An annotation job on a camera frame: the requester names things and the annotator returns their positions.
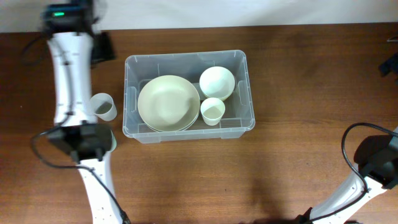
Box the grey translucent cup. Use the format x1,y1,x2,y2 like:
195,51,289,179
90,93,118,121

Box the cream plate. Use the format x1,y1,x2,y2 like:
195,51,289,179
137,75,200,124
147,108,200,132

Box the mint green cup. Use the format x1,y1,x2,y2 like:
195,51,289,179
110,133,117,152

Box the white small bowl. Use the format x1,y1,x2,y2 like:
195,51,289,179
199,67,236,98

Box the cream white cup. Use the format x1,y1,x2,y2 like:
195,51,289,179
200,98,226,126

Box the yellow bowl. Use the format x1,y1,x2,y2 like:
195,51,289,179
217,93,233,101

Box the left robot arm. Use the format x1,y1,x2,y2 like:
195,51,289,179
30,1,130,223

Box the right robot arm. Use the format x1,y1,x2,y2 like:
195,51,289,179
294,122,397,224

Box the clear plastic storage container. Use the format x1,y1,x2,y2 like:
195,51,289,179
123,50,256,144

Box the right black cable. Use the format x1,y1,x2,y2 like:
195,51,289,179
310,122,398,223

